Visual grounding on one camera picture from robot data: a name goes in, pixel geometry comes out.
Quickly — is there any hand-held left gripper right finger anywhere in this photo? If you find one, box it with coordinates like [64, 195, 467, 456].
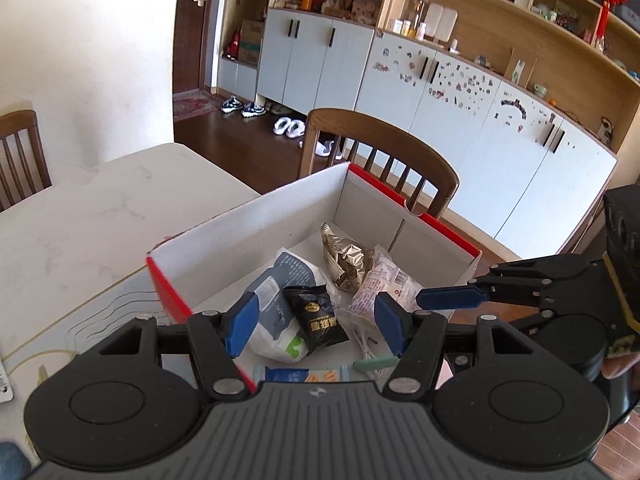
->
[374, 292, 533, 401]

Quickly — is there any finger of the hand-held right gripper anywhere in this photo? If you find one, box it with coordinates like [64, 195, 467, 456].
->
[510, 308, 557, 340]
[416, 255, 601, 311]

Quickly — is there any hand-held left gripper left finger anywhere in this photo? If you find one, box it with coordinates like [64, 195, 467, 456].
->
[99, 292, 261, 401]

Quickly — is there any white blue tissue pack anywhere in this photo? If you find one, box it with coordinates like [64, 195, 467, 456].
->
[242, 247, 331, 363]

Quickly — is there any white charging cable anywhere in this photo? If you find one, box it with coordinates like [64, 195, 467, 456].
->
[346, 325, 388, 381]

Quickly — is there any pink snack packet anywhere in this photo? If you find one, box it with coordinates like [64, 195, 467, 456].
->
[345, 245, 423, 333]

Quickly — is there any mint green stick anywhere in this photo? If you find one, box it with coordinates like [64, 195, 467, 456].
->
[352, 355, 398, 372]

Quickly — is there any black snack packet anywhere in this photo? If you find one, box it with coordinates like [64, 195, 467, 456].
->
[283, 283, 350, 356]

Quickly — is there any gold snack packet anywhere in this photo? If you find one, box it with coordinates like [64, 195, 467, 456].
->
[320, 222, 373, 293]

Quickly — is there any red cardboard box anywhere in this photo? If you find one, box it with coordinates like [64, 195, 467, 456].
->
[146, 161, 482, 393]

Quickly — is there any marble patterned desktop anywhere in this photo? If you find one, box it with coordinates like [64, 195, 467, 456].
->
[0, 142, 263, 461]

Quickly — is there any person's right hand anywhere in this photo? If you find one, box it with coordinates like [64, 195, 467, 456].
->
[599, 345, 640, 380]

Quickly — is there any brown wooden chair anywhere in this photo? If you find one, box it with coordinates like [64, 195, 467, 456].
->
[0, 109, 53, 213]
[297, 108, 460, 221]

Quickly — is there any white dark shoe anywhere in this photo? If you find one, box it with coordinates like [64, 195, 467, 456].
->
[299, 140, 337, 158]

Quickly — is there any patterned doormat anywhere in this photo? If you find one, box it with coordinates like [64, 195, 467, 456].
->
[172, 89, 232, 123]

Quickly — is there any blue cloth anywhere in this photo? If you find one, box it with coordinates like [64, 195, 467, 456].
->
[0, 441, 32, 480]

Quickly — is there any small red item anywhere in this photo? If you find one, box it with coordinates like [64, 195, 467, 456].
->
[222, 30, 242, 61]

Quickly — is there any brown cardboard box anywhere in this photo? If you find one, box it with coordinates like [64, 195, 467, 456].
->
[237, 19, 265, 65]

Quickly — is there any dark brown door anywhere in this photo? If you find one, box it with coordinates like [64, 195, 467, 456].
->
[172, 0, 232, 96]

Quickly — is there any large white wooden wall cabinet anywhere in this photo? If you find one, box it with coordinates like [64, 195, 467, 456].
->
[217, 0, 640, 256]

